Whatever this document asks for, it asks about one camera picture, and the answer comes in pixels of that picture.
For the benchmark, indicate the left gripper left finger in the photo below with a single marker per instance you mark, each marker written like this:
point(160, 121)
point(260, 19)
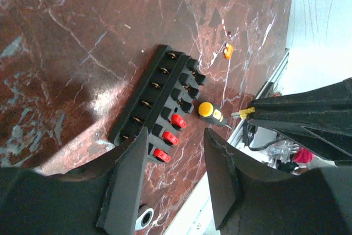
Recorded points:
point(121, 201)

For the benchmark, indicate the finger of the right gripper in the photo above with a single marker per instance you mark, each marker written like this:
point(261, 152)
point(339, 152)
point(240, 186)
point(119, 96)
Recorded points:
point(326, 143)
point(331, 103)

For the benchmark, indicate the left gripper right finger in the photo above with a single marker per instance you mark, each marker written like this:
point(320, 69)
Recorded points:
point(225, 190)

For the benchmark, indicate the yellow blade fuse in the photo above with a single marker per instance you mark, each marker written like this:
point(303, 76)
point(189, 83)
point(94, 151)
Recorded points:
point(242, 114)

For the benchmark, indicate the black fuse box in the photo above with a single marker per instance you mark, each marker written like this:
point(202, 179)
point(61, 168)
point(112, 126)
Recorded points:
point(169, 85)

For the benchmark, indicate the red blade fuse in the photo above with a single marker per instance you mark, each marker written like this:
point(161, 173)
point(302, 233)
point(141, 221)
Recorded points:
point(161, 155)
point(170, 138)
point(178, 121)

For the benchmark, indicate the orange blade fuse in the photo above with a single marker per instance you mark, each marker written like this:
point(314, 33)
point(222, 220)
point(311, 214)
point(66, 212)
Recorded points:
point(228, 50)

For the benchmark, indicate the silver combination wrench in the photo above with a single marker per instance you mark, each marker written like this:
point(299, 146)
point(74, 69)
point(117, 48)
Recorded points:
point(144, 217)

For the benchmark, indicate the yellow black screwdriver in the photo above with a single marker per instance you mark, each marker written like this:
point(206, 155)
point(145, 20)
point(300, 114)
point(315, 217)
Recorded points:
point(212, 114)

